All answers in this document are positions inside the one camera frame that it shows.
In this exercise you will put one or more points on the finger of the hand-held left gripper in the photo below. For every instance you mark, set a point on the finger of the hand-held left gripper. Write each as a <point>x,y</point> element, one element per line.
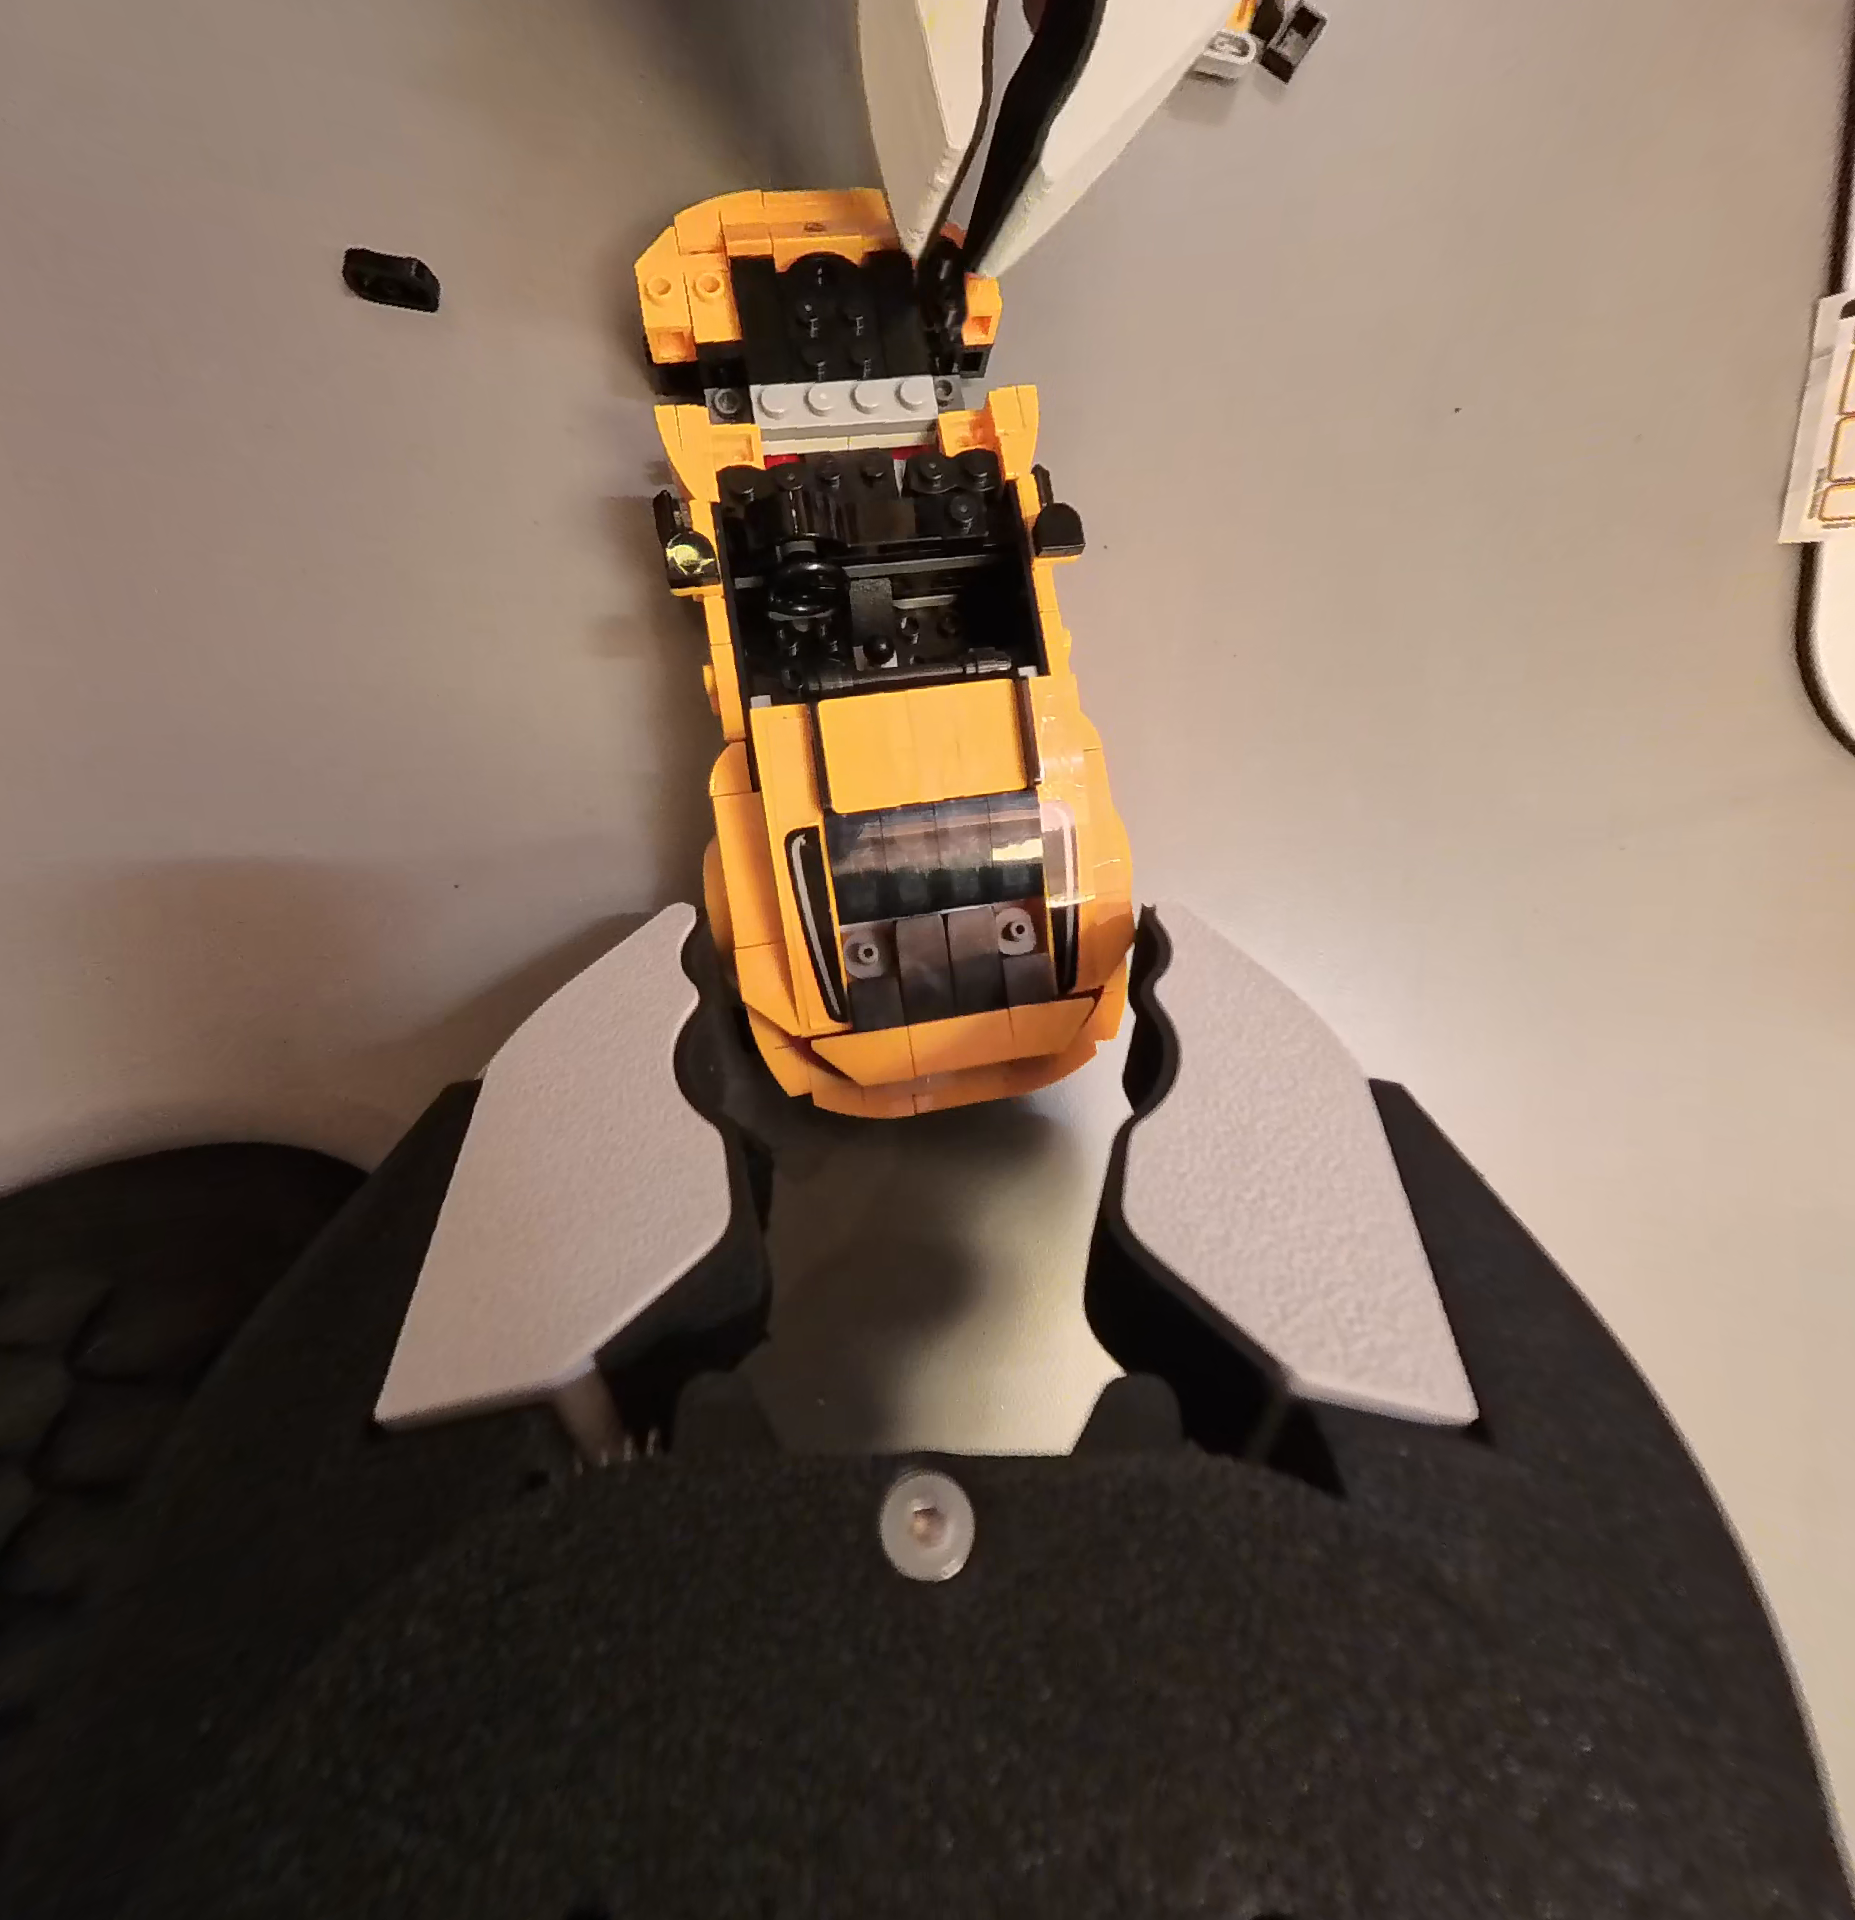
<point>1122,91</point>
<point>921,107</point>

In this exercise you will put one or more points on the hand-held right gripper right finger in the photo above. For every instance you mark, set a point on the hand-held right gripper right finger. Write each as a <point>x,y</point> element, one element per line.
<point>1289,1248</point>

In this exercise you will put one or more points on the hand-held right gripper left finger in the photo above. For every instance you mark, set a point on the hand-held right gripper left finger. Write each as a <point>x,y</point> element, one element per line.
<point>553,1248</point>

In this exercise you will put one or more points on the pile of small lego pieces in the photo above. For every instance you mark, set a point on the pile of small lego pieces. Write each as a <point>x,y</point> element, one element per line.
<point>1279,32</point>

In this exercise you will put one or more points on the orange lego car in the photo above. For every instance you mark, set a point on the orange lego car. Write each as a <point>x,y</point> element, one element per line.
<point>898,662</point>

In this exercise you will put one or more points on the black curved lego piece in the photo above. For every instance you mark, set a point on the black curved lego piece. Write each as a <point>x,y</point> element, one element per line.
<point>391,277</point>

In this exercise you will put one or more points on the lego sticker sheet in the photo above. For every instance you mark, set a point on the lego sticker sheet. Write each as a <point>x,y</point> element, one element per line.
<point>1834,420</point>

